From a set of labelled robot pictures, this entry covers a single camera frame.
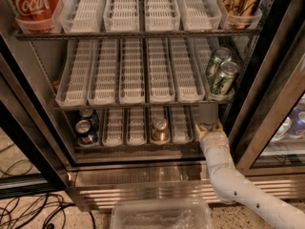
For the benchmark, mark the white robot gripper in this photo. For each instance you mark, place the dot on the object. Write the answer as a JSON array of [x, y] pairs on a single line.
[[213, 139]]

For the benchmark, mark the clear plastic water bottle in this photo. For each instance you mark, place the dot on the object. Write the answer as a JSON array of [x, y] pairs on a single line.
[[208, 116]]

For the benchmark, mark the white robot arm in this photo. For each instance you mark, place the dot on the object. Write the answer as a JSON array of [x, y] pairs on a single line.
[[230, 185]]

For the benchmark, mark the glass fridge door right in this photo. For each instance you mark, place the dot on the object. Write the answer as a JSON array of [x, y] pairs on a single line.
[[270, 86]]

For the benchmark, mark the stainless steel fridge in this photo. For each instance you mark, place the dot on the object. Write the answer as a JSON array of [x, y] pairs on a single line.
[[132, 61]]

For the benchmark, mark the green can front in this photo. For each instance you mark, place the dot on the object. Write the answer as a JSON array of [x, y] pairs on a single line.
[[224, 78]]

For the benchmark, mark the green can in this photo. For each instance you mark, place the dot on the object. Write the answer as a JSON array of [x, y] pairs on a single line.
[[224, 78], [218, 56]]

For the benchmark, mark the orange soda can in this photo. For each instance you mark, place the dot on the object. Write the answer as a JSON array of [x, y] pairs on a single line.
[[160, 131]]

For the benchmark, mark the green can rear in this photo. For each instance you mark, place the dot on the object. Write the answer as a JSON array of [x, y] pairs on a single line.
[[218, 56]]

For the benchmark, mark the white can behind glass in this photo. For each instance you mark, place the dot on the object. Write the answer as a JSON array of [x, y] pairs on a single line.
[[285, 126]]

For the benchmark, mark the blue can behind glass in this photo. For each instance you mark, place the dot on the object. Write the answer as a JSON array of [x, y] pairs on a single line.
[[297, 128]]

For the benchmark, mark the clear plastic bin on floor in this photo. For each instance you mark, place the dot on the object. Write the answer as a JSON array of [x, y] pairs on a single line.
[[167, 213]]

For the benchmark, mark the blue Pepsi can rear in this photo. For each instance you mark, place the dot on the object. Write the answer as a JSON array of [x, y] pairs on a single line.
[[90, 115]]

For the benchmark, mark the blue pepsi can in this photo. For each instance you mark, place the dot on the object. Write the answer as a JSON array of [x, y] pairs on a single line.
[[90, 115], [85, 132]]

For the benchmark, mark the blue Pepsi can front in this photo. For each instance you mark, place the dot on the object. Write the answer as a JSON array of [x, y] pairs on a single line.
[[85, 132]]

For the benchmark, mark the gold patterned can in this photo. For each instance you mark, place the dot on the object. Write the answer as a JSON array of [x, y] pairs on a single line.
[[239, 14]]

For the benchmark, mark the red Coca-Cola can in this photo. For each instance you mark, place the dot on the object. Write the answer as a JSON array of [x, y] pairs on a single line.
[[37, 16]]

